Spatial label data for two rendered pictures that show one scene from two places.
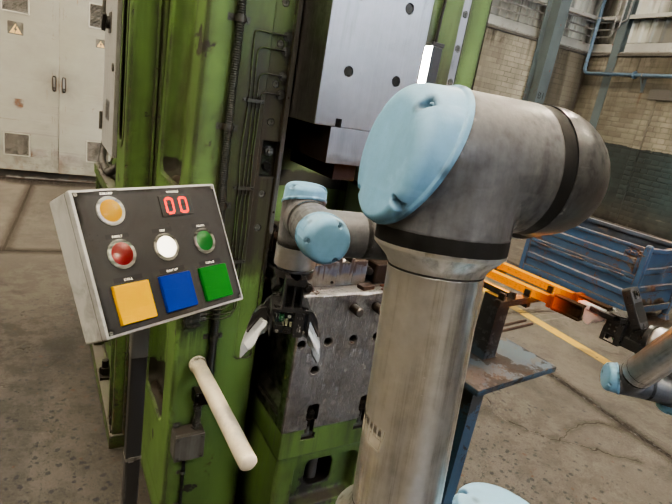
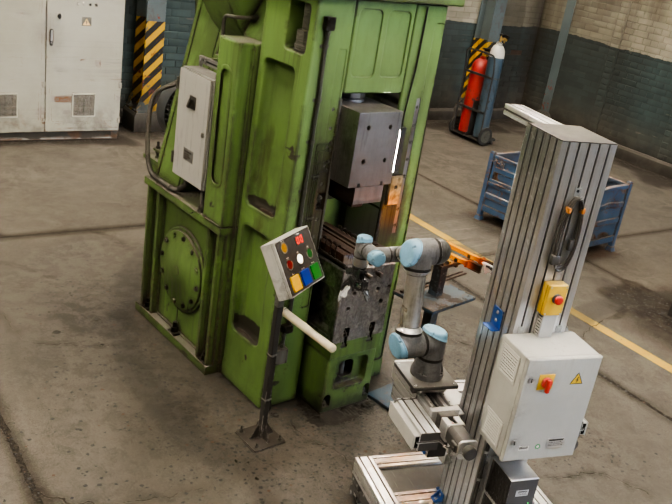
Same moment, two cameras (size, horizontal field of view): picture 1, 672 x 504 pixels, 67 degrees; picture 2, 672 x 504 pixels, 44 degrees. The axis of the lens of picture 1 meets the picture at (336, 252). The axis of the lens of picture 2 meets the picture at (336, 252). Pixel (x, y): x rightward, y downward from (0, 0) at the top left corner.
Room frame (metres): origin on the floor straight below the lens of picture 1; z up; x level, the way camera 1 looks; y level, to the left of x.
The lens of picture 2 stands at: (-2.74, 0.80, 2.68)
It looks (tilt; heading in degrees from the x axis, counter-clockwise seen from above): 22 degrees down; 350
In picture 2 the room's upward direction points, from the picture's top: 9 degrees clockwise
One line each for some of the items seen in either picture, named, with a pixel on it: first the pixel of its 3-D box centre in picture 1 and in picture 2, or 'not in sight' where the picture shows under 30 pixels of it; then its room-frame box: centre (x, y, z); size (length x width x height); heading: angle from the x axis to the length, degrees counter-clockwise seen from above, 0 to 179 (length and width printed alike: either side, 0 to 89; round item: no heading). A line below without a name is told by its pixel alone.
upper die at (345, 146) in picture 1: (324, 137); (343, 181); (1.58, 0.10, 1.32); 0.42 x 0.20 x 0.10; 32
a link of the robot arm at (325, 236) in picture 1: (328, 233); (376, 255); (0.78, 0.02, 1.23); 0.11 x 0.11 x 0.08; 21
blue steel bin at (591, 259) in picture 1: (598, 262); (551, 200); (4.78, -2.51, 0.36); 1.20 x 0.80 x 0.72; 33
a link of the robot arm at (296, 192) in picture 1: (302, 215); (363, 246); (0.86, 0.07, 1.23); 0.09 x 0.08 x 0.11; 21
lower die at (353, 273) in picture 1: (306, 248); (333, 242); (1.58, 0.10, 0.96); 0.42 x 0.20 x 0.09; 32
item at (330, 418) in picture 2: not in sight; (336, 408); (1.36, -0.04, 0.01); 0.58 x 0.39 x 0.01; 122
